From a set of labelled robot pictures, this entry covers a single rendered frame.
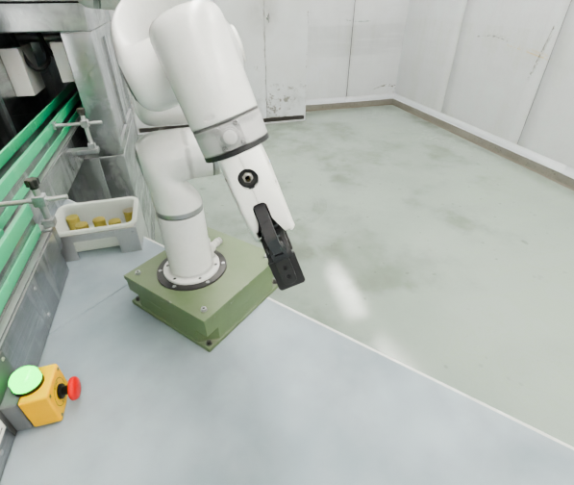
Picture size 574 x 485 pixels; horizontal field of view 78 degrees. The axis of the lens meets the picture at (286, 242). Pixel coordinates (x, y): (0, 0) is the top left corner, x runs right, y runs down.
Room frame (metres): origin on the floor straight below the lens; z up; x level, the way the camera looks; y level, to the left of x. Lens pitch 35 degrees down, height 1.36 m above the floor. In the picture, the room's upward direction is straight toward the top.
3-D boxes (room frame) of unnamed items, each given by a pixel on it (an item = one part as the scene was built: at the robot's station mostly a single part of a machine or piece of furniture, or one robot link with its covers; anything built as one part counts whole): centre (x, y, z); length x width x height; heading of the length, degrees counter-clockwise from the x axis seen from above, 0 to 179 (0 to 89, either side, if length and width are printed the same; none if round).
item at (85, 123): (1.36, 0.79, 0.90); 0.17 x 0.05 x 0.22; 106
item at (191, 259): (0.65, 0.21, 0.92); 0.16 x 0.13 x 0.15; 151
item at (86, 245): (0.88, 0.57, 0.79); 0.27 x 0.17 x 0.08; 106
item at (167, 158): (0.64, 0.21, 1.07); 0.13 x 0.10 x 0.16; 110
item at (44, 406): (0.35, 0.42, 0.79); 0.07 x 0.07 x 0.07; 16
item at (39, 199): (0.75, 0.61, 0.95); 0.17 x 0.03 x 0.12; 106
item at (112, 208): (0.88, 0.55, 0.80); 0.22 x 0.17 x 0.09; 106
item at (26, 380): (0.35, 0.43, 0.84); 0.04 x 0.04 x 0.03
